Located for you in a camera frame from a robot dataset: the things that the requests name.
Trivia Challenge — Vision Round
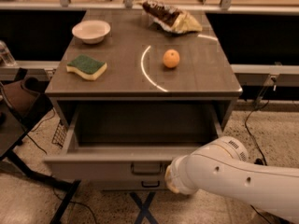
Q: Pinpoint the grey lower drawer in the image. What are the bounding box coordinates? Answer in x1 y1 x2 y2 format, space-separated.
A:
93 180 166 191

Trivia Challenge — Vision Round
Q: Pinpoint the dark side chair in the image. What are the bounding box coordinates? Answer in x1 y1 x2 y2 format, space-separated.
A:
1 68 72 190

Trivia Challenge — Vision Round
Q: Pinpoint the white ceramic bowl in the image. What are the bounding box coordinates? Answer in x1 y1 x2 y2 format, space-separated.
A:
72 20 110 44

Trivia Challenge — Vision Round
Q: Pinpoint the grey cabinet desk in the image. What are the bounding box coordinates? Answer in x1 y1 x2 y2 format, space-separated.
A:
46 8 242 127

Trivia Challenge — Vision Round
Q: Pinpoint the grey top drawer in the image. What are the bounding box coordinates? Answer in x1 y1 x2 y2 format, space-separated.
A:
45 102 221 182

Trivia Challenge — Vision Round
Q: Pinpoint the clear plastic bottle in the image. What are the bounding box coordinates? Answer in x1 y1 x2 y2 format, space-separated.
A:
0 40 17 66

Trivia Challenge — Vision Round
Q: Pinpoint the brown yellow chip bag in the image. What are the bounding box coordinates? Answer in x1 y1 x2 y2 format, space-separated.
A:
141 0 203 34

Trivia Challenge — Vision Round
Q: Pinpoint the orange fruit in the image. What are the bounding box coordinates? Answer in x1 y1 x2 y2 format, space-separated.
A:
163 49 180 68

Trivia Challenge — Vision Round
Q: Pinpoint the grey drawer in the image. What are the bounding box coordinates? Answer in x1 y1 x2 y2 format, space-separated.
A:
93 180 166 191
45 102 221 182

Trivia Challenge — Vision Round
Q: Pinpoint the green yellow sponge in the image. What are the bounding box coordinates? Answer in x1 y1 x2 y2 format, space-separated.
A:
66 55 107 81

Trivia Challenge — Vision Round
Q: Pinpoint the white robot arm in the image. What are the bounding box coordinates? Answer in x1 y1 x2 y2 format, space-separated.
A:
165 136 299 224

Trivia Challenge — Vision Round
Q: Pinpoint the black floor cable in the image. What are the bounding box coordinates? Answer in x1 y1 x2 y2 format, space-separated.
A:
243 100 269 166

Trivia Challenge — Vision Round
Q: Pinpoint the black cross leg stand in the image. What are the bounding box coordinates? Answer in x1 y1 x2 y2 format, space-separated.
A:
130 192 159 224

